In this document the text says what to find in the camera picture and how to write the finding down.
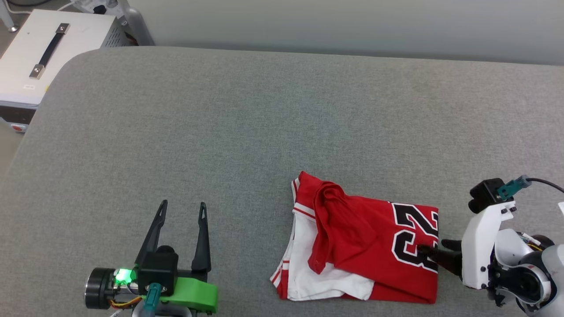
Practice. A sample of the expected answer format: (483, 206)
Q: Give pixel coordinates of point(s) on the red white basketball jersey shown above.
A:
(365, 246)

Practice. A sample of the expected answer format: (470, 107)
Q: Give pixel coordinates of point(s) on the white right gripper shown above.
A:
(478, 246)

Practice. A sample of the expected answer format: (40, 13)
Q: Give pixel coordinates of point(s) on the white power strip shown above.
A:
(99, 5)

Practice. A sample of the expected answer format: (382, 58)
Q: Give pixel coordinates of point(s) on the grey curved furniture leg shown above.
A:
(136, 26)

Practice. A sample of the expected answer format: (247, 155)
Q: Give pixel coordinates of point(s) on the teal right camera connector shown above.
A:
(513, 187)

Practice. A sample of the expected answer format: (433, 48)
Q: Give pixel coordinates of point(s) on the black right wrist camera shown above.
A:
(484, 193)

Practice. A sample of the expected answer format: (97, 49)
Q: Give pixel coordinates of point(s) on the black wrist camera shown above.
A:
(484, 193)
(158, 268)

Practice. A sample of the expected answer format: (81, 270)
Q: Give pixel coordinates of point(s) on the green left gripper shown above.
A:
(194, 295)

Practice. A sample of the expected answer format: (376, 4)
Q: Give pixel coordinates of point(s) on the teal camera connector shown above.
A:
(153, 299)
(513, 187)

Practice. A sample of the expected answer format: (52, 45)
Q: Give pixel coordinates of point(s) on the grey metal stand leg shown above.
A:
(8, 17)

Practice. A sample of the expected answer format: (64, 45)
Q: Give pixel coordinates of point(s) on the white metal equipment box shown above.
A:
(26, 57)

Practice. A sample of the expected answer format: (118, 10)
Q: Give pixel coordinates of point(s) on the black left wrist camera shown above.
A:
(158, 268)

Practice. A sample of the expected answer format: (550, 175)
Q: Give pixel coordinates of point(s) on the teal left camera connector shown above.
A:
(153, 299)

